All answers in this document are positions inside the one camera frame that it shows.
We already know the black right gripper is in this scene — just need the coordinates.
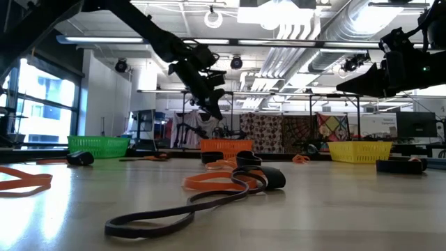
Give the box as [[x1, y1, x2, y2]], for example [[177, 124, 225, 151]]
[[335, 27, 446, 98]]

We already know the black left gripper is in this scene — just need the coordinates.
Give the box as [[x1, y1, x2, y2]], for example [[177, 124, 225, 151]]
[[162, 33, 226, 121]]

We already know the wide black rubber band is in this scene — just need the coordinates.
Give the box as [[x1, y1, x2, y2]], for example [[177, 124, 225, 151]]
[[200, 151, 224, 165], [240, 165, 286, 191], [66, 150, 95, 167], [236, 150, 263, 168]]

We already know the white hanging cloth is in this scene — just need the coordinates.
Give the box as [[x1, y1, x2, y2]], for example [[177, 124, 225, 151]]
[[170, 110, 220, 149]]

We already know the black pipe rack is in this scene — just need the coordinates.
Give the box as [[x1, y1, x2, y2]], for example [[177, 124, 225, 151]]
[[180, 89, 362, 140]]

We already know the orange plastic basket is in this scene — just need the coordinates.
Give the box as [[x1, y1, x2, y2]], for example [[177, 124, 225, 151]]
[[199, 139, 254, 160]]

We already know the colourful diamond hanging cloth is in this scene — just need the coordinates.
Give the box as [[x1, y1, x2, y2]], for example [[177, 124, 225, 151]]
[[316, 113, 349, 142]]

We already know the black background monitor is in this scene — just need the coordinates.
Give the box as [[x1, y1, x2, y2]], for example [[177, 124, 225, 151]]
[[396, 111, 438, 138]]

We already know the brown dotted hanging cloth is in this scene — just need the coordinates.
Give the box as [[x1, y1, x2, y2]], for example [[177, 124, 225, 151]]
[[239, 112, 284, 154]]

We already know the monitor on stand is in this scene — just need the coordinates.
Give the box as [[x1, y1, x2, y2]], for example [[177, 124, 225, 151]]
[[131, 109, 157, 151]]

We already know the yellow plastic basket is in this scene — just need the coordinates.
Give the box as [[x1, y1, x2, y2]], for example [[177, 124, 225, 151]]
[[327, 140, 394, 165]]

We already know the dark mandala hanging cloth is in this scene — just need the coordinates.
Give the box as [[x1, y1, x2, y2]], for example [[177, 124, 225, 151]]
[[282, 114, 318, 154]]

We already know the green plastic basket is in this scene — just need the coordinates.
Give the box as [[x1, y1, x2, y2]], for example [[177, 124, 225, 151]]
[[67, 135, 131, 160]]

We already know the large window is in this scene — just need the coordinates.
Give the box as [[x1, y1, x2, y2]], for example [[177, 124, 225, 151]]
[[0, 55, 84, 149]]

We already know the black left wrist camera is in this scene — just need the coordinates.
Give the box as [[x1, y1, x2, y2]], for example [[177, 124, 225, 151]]
[[203, 68, 227, 89]]

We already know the silver ventilation duct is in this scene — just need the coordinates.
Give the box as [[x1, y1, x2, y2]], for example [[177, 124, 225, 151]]
[[308, 0, 397, 74]]

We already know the white coiled cable ring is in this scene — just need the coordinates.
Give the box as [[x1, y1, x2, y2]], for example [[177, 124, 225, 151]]
[[203, 9, 224, 29]]

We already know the black aluminium table frame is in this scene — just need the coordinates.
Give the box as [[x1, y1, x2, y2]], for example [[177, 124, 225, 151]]
[[0, 148, 446, 165]]

